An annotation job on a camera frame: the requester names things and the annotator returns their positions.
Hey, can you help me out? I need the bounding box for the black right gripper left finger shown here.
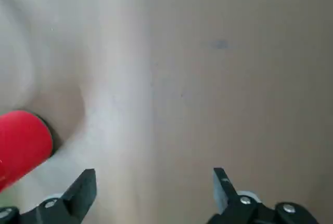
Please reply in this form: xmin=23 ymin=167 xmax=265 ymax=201
xmin=0 ymin=168 xmax=97 ymax=224

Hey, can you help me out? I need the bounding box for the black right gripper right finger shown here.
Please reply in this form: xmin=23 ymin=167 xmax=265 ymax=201
xmin=208 ymin=167 xmax=319 ymax=224

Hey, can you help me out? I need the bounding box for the red push-button trash can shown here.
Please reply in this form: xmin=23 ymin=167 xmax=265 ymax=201
xmin=0 ymin=109 xmax=65 ymax=193

